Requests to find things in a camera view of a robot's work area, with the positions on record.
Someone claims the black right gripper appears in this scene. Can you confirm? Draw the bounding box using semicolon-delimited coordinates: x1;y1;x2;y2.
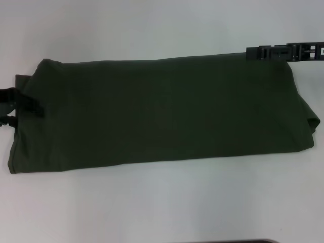
246;42;324;62

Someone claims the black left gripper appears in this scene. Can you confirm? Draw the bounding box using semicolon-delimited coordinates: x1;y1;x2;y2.
0;87;46;128

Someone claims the dark green FREE t-shirt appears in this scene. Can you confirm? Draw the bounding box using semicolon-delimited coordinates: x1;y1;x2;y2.
7;51;320;176

